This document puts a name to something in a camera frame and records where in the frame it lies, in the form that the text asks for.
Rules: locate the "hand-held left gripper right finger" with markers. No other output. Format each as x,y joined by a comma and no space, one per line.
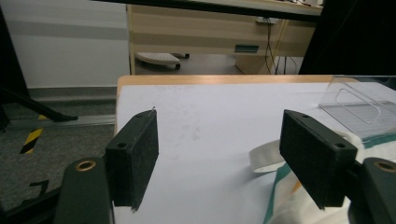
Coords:
314,155

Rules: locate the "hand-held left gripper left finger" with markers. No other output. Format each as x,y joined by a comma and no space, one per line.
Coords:
132,161

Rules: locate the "white cloth with teal stripes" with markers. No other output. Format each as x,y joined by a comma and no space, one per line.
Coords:
299,205

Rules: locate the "clear plastic container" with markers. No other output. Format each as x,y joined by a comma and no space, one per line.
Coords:
361,107

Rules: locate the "white table cover sheet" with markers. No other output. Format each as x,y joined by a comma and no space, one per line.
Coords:
214,130

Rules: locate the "yellow black hazard tape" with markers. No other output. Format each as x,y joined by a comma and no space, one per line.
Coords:
32,140

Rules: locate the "white wheeled base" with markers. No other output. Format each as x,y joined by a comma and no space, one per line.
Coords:
157,58

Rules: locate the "black stand leg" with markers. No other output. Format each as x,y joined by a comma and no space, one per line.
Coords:
34,107

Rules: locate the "black curtain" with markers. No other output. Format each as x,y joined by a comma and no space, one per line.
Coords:
355,34

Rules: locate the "light wooden desk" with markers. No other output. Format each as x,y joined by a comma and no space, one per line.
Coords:
202,34

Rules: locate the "metal floor rail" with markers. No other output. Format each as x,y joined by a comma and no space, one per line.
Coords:
62,121

